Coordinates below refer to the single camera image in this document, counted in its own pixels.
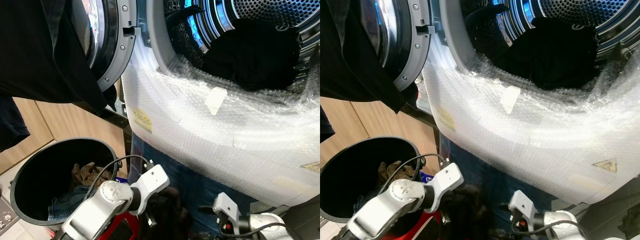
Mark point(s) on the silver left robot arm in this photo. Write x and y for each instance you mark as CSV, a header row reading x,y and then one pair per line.
x,y
385,210
90,215

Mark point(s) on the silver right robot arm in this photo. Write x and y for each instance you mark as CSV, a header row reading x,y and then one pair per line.
x,y
562,222
265,225

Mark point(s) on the bubble-wrapped white washing machine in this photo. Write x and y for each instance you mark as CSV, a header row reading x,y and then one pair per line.
x,y
525,135
225,135

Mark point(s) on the black clothes heap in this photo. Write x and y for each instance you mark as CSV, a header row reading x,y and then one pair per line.
x,y
250,55
545,55

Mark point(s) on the dark blue jeans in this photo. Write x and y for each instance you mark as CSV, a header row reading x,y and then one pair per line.
x,y
500,185
200,185

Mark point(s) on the red black panel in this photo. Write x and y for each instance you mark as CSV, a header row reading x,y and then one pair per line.
x,y
117,227
425,225

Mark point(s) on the small blue package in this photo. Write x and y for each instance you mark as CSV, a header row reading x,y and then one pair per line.
x,y
122,178
426,176

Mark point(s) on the brown crumpled garment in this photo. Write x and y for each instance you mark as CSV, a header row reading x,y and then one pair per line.
x,y
392,171
85,172

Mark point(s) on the yellow green energy label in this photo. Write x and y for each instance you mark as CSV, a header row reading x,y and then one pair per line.
x,y
142,120
446,120

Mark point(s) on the yellow triangle warning sticker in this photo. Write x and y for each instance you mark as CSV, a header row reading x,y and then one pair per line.
x,y
605,165
311,166

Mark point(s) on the light blue denim garment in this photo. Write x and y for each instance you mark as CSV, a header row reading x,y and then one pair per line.
x,y
65,202

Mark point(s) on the white tape piece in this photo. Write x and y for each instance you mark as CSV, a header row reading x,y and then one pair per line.
x,y
511,99
216,100

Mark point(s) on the black round laundry bin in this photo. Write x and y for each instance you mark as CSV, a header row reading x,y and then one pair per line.
x,y
340,175
30,175

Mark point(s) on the wooden base cabinet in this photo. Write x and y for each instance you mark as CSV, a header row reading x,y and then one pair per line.
x,y
365,120
65,125

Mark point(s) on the navy blue garment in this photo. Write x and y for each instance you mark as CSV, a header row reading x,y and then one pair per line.
x,y
325,125
10,125

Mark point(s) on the round grey washer door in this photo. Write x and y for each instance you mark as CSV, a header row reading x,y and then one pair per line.
x,y
117,45
420,45

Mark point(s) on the grey rubber door gasket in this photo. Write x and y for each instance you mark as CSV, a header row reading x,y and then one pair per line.
x,y
155,30
452,30

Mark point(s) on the black hanging garment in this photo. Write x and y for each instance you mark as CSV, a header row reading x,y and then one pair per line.
x,y
35,45
345,45

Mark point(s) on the perforated steel washer drum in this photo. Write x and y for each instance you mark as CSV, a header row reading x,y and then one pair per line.
x,y
270,10
575,10

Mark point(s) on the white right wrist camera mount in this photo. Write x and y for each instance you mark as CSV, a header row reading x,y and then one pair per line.
x,y
522,202
223,205

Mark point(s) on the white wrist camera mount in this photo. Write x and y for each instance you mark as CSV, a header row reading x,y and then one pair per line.
x,y
223,205
447,177
522,202
152,180

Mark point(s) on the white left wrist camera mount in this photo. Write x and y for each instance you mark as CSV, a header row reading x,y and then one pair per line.
x,y
152,180
447,177

